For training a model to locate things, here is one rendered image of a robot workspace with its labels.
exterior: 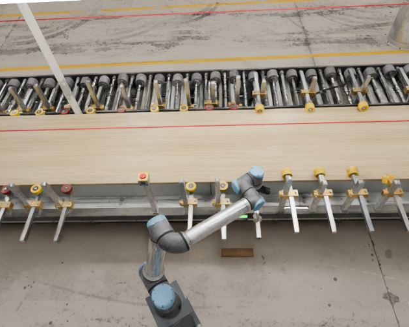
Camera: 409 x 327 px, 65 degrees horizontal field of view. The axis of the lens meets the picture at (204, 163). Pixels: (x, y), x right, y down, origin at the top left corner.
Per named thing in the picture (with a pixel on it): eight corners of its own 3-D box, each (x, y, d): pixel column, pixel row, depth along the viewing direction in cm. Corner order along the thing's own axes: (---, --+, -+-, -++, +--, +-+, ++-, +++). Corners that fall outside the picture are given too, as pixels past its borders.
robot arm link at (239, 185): (240, 192, 193) (257, 182, 197) (229, 179, 199) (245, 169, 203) (240, 200, 201) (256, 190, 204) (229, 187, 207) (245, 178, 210)
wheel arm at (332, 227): (335, 233, 222) (337, 231, 219) (330, 233, 222) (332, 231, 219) (321, 172, 251) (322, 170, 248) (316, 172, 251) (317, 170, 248)
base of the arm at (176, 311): (186, 309, 229) (184, 306, 221) (161, 324, 224) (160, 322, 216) (174, 285, 239) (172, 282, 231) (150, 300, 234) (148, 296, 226)
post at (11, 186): (41, 216, 271) (10, 186, 232) (37, 216, 271) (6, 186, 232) (43, 212, 273) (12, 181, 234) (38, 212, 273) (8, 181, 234)
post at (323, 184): (312, 215, 263) (328, 183, 224) (308, 215, 263) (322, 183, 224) (311, 211, 265) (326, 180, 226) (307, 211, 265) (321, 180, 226)
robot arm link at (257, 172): (245, 169, 202) (258, 161, 205) (245, 180, 212) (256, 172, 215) (255, 179, 197) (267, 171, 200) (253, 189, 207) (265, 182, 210)
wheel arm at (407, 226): (410, 232, 219) (412, 230, 217) (406, 232, 219) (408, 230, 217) (393, 186, 241) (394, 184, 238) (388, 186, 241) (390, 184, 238)
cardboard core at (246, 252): (253, 255, 302) (221, 255, 304) (252, 257, 309) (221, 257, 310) (252, 246, 307) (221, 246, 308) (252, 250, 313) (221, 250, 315)
